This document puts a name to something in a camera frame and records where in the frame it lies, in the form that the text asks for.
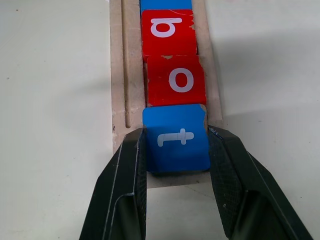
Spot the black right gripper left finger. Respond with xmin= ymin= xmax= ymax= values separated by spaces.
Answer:
xmin=79 ymin=127 xmax=148 ymax=240

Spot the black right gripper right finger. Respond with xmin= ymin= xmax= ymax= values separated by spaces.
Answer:
xmin=206 ymin=124 xmax=315 ymax=240

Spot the blue letter t block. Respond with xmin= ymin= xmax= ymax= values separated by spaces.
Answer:
xmin=141 ymin=103 xmax=211 ymax=177

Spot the red letter o block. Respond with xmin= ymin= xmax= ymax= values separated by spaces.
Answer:
xmin=146 ymin=54 xmax=208 ymax=108

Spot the red letter b block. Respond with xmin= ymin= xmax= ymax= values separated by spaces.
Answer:
xmin=140 ymin=9 xmax=198 ymax=57

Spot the long wooden letter tray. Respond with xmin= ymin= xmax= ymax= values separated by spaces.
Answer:
xmin=109 ymin=0 xmax=225 ymax=190

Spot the blue letter o block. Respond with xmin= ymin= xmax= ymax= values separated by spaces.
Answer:
xmin=139 ymin=0 xmax=193 ymax=11

